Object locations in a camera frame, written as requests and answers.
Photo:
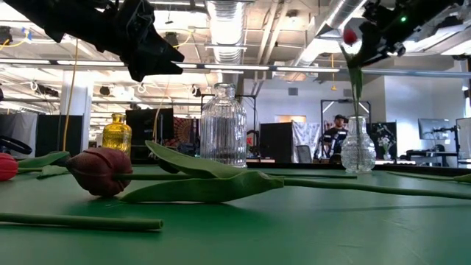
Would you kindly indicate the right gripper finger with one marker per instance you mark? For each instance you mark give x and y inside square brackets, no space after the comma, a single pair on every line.
[380,58]
[369,51]

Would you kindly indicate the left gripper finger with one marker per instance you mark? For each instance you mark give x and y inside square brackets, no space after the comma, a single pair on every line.
[160,49]
[151,69]

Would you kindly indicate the bright red artificial tulip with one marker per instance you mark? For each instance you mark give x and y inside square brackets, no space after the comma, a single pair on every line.
[7,167]
[350,37]

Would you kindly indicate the tall ribbed clear glass vase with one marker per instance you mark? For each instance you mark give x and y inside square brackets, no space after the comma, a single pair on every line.
[223,129]

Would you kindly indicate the maroon artificial tulip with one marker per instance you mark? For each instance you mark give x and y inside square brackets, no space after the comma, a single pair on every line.
[99,171]

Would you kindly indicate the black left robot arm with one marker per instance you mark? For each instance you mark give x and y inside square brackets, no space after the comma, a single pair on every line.
[55,14]

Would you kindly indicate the yellow glass vase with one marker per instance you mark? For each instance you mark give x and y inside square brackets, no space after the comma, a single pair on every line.
[117,134]

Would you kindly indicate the round textured clear glass vase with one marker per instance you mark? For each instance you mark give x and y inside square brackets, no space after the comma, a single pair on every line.
[357,154]

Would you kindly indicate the black ceiling spotlight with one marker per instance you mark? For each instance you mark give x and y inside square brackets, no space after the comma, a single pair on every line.
[105,90]
[197,91]

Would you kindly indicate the yellow hanging pendant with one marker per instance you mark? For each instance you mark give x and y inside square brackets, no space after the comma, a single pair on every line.
[333,88]

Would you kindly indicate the black partition panel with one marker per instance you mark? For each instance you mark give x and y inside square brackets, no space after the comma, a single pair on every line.
[276,141]
[51,136]
[392,127]

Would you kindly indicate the mandala pattern tapestry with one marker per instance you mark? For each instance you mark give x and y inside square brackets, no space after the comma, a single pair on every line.
[184,134]

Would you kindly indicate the horizontal LED light bar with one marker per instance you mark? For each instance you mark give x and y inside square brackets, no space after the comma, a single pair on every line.
[235,67]

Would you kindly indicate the white flower bouquet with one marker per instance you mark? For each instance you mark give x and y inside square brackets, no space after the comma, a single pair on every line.
[386,141]

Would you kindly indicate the white square pillar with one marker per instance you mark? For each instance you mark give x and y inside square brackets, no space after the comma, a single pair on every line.
[79,117]

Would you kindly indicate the grey desk monitor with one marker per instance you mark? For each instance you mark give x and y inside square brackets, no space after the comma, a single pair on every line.
[434,129]
[465,136]

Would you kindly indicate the person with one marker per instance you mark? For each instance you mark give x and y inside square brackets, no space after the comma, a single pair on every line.
[336,136]

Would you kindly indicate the white patterned cloth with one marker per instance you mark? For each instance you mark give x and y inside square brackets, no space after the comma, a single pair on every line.
[307,132]

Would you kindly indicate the black desk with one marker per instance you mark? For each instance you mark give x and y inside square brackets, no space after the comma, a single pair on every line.
[428,153]

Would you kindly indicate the grey office chair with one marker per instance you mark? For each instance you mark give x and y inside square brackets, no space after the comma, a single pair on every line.
[304,154]

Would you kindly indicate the green table mat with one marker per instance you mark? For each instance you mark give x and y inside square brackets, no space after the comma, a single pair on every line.
[294,235]

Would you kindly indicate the black ceiling dome camera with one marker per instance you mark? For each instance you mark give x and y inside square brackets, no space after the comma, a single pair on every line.
[172,37]

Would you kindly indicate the smooth silver ventilation duct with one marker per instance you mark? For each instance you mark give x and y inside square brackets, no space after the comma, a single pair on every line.
[324,25]

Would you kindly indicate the silver spiral ventilation duct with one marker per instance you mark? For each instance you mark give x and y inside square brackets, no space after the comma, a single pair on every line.
[226,33]

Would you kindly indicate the grey wall vent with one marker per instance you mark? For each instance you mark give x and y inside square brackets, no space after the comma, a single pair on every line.
[293,91]

